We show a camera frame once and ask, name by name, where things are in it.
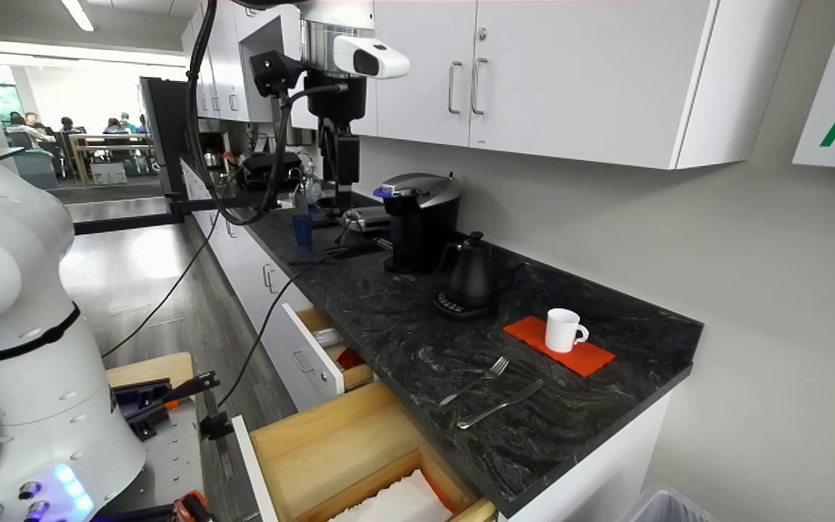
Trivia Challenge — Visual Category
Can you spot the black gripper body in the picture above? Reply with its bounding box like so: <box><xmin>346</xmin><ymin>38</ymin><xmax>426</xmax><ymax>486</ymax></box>
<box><xmin>312</xmin><ymin>71</ymin><xmax>372</xmax><ymax>161</ymax></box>

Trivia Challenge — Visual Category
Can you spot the silver metal fork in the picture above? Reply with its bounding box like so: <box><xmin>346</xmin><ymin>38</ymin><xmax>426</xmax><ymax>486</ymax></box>
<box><xmin>436</xmin><ymin>354</ymin><xmax>513</xmax><ymax>412</ymax></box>

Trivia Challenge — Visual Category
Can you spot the red item in small drawer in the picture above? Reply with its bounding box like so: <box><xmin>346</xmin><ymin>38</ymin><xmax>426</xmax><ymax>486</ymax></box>
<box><xmin>336</xmin><ymin>345</ymin><xmax>368</xmax><ymax>373</ymax></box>

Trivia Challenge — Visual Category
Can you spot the small open wooden drawer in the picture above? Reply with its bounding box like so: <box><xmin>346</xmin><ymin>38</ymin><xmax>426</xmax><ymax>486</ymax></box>
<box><xmin>280</xmin><ymin>301</ymin><xmax>377</xmax><ymax>415</ymax></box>

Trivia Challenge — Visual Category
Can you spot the large open wooden drawer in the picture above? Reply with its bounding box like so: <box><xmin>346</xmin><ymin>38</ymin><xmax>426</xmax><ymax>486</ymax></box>
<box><xmin>230</xmin><ymin>377</ymin><xmax>502</xmax><ymax>522</ymax></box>

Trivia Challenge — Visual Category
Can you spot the black pod coffee maker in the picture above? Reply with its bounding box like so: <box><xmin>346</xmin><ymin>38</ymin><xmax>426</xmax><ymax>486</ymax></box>
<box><xmin>374</xmin><ymin>170</ymin><xmax>465</xmax><ymax>276</ymax></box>

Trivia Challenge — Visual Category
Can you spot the white base cabinet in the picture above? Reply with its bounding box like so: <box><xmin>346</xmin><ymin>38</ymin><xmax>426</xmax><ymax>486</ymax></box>
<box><xmin>178</xmin><ymin>157</ymin><xmax>674</xmax><ymax>522</ymax></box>

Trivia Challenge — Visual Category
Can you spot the black gooseneck kettle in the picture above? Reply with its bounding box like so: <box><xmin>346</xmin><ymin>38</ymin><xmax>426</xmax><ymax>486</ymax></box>
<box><xmin>433</xmin><ymin>229</ymin><xmax>502</xmax><ymax>325</ymax></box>

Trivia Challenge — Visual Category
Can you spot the white ceramic mug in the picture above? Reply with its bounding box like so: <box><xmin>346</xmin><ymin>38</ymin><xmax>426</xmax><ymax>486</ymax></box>
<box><xmin>542</xmin><ymin>305</ymin><xmax>596</xmax><ymax>356</ymax></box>

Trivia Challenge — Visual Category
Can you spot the light wooden board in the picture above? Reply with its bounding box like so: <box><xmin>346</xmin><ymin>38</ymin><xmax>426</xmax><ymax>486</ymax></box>
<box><xmin>104</xmin><ymin>351</ymin><xmax>199</xmax><ymax>392</ymax></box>

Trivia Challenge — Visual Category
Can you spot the black and orange clamp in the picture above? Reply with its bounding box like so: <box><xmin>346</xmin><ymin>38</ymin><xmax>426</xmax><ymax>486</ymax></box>
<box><xmin>97</xmin><ymin>486</ymin><xmax>219</xmax><ymax>522</ymax></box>
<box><xmin>107</xmin><ymin>370</ymin><xmax>225</xmax><ymax>444</ymax></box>

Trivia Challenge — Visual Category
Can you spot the red rectangular mat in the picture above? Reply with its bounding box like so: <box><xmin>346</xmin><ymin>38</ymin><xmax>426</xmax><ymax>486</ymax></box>
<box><xmin>502</xmin><ymin>312</ymin><xmax>620</xmax><ymax>380</ymax></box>

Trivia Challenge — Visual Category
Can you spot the white paper napkin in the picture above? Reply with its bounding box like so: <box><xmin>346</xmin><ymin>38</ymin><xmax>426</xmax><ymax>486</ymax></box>
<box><xmin>328</xmin><ymin>466</ymin><xmax>457</xmax><ymax>522</ymax></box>

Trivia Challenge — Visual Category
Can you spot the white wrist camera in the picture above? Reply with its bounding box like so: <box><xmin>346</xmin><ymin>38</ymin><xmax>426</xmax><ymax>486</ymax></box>
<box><xmin>332</xmin><ymin>34</ymin><xmax>413</xmax><ymax>83</ymax></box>

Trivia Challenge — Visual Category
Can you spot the silver cabinet door handle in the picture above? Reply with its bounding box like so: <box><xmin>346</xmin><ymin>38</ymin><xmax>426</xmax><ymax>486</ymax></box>
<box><xmin>467</xmin><ymin>54</ymin><xmax>494</xmax><ymax>118</ymax></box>
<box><xmin>445</xmin><ymin>57</ymin><xmax>467</xmax><ymax>118</ymax></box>

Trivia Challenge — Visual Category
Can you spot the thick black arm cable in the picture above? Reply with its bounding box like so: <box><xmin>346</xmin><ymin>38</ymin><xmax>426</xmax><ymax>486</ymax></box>
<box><xmin>184</xmin><ymin>0</ymin><xmax>297</xmax><ymax>229</ymax></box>

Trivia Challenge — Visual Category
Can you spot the black cable with plug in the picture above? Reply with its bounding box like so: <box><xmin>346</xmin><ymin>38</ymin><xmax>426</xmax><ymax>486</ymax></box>
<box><xmin>199</xmin><ymin>276</ymin><xmax>297</xmax><ymax>444</ymax></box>

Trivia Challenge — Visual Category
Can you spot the thin black floor cable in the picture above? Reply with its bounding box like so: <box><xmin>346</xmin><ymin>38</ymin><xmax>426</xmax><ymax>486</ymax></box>
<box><xmin>99</xmin><ymin>215</ymin><xmax>225</xmax><ymax>363</ymax></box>

